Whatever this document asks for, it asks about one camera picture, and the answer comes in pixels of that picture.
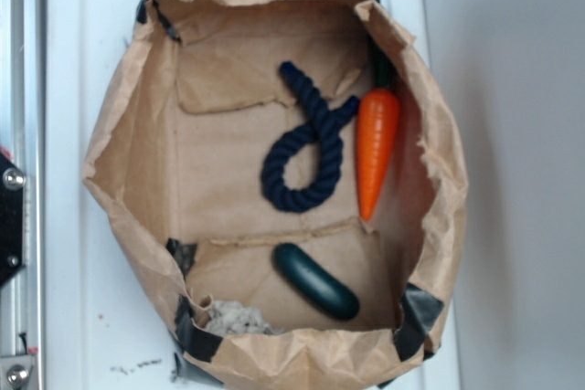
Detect dark green plastic pickle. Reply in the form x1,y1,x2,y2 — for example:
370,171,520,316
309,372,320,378
272,243,360,321

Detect orange plastic carrot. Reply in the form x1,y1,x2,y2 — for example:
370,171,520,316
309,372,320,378
356,47,400,221

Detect black mounting bracket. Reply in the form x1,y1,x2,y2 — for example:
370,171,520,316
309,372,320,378
0,146,27,288

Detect aluminium frame rail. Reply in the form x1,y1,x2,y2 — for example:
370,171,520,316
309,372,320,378
1,0,44,389

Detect navy blue rope loop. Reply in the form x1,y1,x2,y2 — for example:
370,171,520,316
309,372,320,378
261,60,359,214

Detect brown paper bag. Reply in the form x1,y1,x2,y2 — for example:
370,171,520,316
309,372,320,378
83,0,468,389

